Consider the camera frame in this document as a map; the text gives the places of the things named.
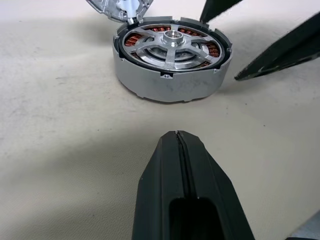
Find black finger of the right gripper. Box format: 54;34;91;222
199;0;241;23
234;11;320;82

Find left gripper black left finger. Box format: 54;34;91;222
132;130;201;240

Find silver round motor cover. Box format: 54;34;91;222
84;0;155;25

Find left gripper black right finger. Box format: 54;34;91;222
178;129;256;240

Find silver spoked motor rotor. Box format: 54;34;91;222
122;22;224;74

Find grey motor housing copper windings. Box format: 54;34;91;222
111;15;233;103

